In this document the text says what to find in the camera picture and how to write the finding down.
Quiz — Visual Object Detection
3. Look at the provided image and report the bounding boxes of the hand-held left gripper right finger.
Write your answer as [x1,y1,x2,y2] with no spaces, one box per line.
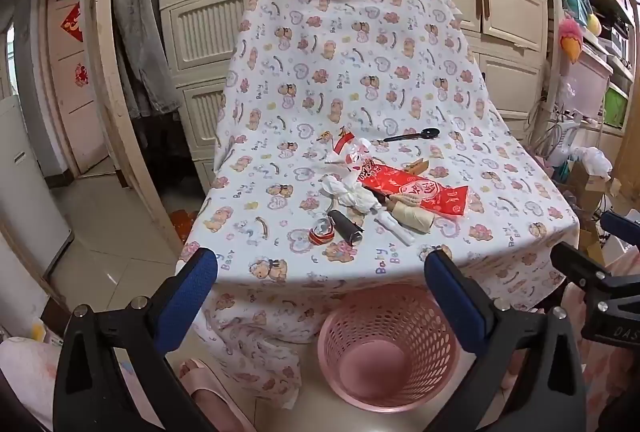
[424,248,588,432]

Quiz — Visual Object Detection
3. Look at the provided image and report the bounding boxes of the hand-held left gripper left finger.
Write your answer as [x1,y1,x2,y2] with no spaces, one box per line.
[52,247,219,432]

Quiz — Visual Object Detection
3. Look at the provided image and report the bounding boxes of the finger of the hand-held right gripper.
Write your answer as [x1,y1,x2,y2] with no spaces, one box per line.
[550,242,640,313]
[600,211,640,238]

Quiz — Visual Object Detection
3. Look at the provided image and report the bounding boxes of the white stick wrapper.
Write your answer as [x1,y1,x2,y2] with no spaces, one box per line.
[375,209,416,245]

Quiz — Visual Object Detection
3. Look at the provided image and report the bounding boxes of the beige paper roll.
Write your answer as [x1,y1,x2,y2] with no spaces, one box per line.
[390,199,435,233]

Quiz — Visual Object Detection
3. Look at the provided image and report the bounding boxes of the pink plastic basket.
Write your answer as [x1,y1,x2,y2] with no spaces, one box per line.
[317,283,461,413]

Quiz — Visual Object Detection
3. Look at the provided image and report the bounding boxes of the black paper roll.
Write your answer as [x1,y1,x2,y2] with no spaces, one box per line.
[327,209,363,244]

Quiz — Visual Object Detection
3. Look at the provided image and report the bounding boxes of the white tissue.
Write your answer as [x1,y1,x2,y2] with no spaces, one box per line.
[321,175,381,213]

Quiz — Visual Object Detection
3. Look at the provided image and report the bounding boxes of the black plastic spoon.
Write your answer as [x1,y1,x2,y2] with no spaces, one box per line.
[384,128,440,143]

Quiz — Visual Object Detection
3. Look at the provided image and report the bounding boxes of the cardboard box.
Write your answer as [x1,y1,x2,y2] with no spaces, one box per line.
[566,162,622,209]

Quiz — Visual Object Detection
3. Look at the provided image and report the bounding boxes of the orange packet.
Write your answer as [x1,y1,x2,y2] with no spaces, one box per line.
[169,209,199,239]

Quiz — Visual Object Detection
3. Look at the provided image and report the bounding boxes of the white plastic bag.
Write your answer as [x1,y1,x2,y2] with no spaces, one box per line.
[574,146,614,179]

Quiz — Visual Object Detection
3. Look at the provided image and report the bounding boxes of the person's left foot pink slipper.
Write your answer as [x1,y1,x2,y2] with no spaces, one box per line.
[178,358,257,432]

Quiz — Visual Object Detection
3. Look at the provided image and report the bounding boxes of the red snack wrapper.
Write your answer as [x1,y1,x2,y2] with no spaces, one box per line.
[360,162,470,217]

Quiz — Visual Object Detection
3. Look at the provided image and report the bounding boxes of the green box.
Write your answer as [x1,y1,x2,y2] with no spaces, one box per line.
[603,87,629,129]

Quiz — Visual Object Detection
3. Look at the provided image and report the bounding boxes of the pink storage bin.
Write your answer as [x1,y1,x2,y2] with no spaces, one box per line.
[569,45,614,119]

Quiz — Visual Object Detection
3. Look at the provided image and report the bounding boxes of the clear plastic wrapper red print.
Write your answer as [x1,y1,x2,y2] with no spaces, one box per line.
[330,138,373,173]

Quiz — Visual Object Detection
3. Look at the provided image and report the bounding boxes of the white appliance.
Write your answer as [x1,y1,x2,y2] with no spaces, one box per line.
[0,95,75,275]

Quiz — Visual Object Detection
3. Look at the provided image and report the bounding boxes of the pink plush toy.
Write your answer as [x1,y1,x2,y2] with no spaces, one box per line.
[556,16,587,64]

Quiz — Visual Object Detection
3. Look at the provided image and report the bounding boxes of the pale door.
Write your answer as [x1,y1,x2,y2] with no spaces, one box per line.
[46,0,110,175]

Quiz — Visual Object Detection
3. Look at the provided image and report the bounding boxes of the bear printed blanket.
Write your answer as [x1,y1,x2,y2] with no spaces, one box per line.
[175,0,581,405]

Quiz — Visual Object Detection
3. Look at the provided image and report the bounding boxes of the hanging grey clothes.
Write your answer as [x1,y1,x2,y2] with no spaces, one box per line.
[111,0,182,119]

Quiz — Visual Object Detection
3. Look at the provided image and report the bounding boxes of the cream louvred cabinet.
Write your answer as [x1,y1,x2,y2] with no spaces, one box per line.
[157,0,351,193]

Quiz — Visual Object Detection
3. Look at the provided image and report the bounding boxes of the red paper door decoration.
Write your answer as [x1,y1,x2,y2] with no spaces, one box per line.
[60,2,84,44]

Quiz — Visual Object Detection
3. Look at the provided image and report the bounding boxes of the wooden door frame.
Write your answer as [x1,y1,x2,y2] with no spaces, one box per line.
[79,0,183,255]

